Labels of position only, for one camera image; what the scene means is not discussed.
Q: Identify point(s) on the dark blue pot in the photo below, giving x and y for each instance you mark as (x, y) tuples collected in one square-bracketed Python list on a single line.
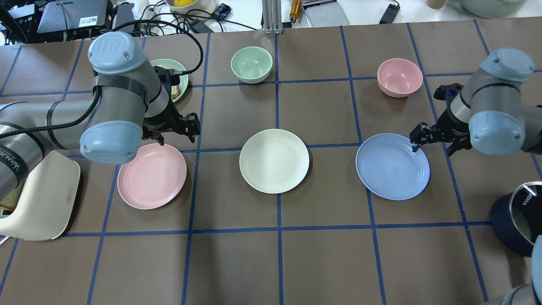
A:
[(516, 218)]

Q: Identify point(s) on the pink plate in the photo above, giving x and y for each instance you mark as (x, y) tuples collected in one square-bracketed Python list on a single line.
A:
[(153, 178)]

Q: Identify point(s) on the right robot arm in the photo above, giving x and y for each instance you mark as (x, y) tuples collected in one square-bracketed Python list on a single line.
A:
[(487, 114)]

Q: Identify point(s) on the green bowl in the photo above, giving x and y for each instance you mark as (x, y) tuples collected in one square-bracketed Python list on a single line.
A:
[(252, 64)]

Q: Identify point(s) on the bread slice on plate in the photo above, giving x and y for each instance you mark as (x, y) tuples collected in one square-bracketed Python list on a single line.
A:
[(175, 92)]

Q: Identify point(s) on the aluminium frame post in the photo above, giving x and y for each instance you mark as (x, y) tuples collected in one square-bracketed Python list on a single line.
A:
[(272, 17)]

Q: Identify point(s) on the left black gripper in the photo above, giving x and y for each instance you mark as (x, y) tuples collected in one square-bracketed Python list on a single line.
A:
[(165, 119)]

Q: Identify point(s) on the pink bowl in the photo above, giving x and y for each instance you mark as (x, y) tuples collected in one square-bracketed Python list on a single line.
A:
[(399, 78)]

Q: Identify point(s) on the cream white plate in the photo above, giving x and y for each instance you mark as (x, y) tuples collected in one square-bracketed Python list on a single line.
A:
[(274, 161)]

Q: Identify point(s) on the beige bowl with fruit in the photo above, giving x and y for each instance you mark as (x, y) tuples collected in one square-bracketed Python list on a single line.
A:
[(184, 6)]

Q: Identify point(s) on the green plate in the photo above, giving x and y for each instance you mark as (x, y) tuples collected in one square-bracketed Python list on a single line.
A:
[(175, 67)]

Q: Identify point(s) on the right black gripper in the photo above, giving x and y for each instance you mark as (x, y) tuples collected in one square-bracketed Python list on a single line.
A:
[(449, 126)]

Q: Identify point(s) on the white toaster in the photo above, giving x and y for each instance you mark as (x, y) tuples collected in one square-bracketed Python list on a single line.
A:
[(40, 209)]

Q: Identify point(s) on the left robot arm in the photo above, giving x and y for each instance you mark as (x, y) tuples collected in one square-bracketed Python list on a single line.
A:
[(131, 102)]

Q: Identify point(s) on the blue plate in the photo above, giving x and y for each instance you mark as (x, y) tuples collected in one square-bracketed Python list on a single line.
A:
[(389, 168)]

